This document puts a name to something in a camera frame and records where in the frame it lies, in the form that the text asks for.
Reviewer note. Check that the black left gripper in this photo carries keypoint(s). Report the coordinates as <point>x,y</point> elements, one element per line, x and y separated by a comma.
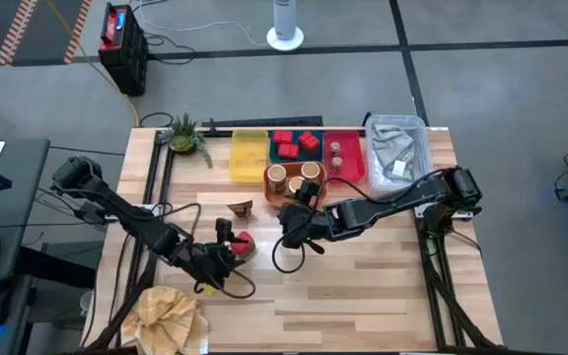
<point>207,259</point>

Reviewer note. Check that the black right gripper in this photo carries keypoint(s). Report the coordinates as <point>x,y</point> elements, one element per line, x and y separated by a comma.
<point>299,224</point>

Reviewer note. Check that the red lid patterned spice tin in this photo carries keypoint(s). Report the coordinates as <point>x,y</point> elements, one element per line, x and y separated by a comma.
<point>309,142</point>
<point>245,245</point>
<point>283,137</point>

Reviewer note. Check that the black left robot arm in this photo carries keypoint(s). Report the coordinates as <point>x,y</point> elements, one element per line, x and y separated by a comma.
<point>131,219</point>

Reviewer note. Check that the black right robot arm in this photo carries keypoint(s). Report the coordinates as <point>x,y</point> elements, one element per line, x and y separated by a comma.
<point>392,207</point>

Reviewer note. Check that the cork lid spice jar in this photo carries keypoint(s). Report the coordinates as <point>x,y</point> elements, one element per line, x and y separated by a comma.
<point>310,170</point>
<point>277,176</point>
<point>296,185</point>

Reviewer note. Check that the brown spice pouch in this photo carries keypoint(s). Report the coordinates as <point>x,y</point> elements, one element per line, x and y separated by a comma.
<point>240,209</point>

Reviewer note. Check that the orange plastic bin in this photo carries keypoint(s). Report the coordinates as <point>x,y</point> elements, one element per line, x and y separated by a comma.
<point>293,167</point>

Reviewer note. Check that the teal plastic tray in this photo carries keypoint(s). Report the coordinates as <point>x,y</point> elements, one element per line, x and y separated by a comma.
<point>315,158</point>

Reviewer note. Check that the red plastic tray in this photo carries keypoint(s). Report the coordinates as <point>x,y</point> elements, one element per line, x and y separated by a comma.
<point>353,158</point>

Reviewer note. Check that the yellow plastic tray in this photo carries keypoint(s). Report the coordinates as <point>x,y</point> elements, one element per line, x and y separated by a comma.
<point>248,158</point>

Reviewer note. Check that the yellow checked cloth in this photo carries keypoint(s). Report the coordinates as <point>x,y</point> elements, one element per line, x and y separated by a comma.
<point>165,320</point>

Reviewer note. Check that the grey cloth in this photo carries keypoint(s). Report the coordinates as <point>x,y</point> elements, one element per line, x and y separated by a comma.
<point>387,148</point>

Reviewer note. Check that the black plant pot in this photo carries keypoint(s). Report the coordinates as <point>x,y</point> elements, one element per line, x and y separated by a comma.
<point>184,153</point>

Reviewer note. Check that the long black bar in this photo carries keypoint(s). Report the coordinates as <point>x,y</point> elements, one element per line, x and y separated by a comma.
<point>264,121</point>

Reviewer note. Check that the green succulent plant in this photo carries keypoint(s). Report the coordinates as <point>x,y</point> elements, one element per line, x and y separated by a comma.
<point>184,129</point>

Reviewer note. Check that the clear plastic storage bin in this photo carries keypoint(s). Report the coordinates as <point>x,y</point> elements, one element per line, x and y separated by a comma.
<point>426,143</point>

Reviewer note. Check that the black desk support beam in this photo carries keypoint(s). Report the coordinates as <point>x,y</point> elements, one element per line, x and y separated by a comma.
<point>57,268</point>

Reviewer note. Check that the white grey tower fan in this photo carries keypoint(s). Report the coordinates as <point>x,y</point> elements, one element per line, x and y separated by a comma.
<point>285,20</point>

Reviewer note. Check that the dark grey desk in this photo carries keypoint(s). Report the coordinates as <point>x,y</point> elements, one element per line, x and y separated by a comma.
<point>22,163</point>

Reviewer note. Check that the black red tool case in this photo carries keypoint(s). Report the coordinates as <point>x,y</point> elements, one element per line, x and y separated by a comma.
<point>126,54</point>

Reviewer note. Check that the black aluminium frame rail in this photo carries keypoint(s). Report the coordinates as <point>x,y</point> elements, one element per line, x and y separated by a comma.
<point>215,133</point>

